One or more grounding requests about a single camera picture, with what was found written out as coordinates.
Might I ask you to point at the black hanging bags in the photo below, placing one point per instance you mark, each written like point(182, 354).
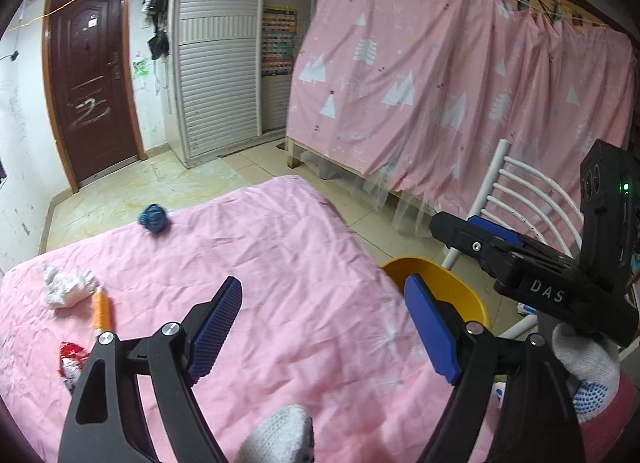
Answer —
point(157, 28)

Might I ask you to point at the person's right forearm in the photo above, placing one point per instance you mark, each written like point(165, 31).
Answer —
point(607, 423)

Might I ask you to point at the pink bed sheet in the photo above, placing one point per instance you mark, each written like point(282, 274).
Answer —
point(300, 263)

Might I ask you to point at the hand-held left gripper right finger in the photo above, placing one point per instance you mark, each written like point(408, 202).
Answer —
point(432, 335)

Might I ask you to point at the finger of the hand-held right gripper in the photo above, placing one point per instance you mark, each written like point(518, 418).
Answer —
point(497, 232)
point(465, 240)

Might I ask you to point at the crumpled white tissue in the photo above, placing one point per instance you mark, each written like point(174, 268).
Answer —
point(67, 285)

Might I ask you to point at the blue yarn ball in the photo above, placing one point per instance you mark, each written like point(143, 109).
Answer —
point(153, 218)

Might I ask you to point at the white louvered wardrobe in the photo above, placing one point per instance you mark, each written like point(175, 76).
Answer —
point(215, 63)

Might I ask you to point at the orange thread spool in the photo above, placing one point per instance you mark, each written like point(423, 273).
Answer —
point(102, 310)

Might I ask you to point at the person's right hand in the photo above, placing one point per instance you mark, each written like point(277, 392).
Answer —
point(587, 363)

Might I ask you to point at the red snack wrapper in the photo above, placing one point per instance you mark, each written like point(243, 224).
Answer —
point(74, 363)

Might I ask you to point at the colourful chart wall poster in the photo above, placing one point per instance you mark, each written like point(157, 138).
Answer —
point(278, 40)

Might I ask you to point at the pink tree-print curtain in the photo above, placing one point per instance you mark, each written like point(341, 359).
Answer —
point(450, 73)

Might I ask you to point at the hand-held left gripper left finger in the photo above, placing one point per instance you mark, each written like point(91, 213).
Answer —
point(215, 330)

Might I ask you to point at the dark brown door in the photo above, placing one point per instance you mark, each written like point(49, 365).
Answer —
point(90, 73)

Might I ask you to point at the person's left hand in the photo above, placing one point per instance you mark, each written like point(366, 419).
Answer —
point(280, 435)

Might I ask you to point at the yellow plastic basin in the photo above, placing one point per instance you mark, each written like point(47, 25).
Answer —
point(450, 288)

